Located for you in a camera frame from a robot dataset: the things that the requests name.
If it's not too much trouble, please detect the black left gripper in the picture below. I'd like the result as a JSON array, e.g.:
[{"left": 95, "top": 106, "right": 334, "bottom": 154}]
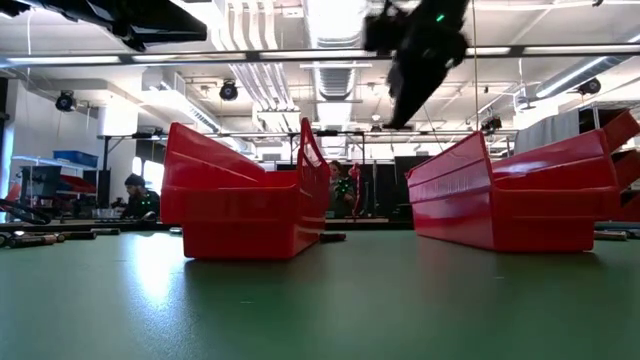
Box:
[{"left": 39, "top": 0, "right": 209, "bottom": 53}]

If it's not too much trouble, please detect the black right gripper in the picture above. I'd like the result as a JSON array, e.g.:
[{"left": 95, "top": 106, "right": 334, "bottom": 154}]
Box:
[{"left": 362, "top": 0, "right": 471, "bottom": 129}]

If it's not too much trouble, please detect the person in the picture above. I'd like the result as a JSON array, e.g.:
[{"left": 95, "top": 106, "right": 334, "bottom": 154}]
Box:
[
  {"left": 327, "top": 159, "right": 357, "bottom": 220},
  {"left": 119, "top": 172, "right": 162, "bottom": 221}
]

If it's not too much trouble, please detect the white curtain screen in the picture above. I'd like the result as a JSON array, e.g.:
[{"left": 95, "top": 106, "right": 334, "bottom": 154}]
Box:
[{"left": 513, "top": 108, "right": 581, "bottom": 155}]

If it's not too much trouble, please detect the blue storage bin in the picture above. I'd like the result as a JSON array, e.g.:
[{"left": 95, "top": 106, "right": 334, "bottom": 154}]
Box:
[{"left": 52, "top": 149, "right": 100, "bottom": 169}]

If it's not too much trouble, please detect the red plastic storage bin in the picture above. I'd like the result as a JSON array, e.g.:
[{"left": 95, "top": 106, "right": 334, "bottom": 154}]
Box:
[
  {"left": 405, "top": 128, "right": 622, "bottom": 254},
  {"left": 159, "top": 117, "right": 332, "bottom": 261}
]

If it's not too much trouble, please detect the rack of red bins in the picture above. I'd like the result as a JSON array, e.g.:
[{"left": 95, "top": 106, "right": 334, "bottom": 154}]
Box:
[{"left": 599, "top": 108, "right": 640, "bottom": 224}]

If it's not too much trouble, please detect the green table mat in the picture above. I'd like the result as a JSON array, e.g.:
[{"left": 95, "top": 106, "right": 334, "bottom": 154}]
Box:
[{"left": 0, "top": 227, "right": 640, "bottom": 360}]

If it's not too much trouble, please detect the black copper Duracell battery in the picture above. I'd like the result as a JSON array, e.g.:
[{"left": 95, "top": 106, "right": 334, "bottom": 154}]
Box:
[{"left": 593, "top": 230, "right": 629, "bottom": 243}]

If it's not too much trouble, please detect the ribbed silver air duct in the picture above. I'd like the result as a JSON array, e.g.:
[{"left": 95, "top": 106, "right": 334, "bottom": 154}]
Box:
[{"left": 312, "top": 29, "right": 361, "bottom": 101}]

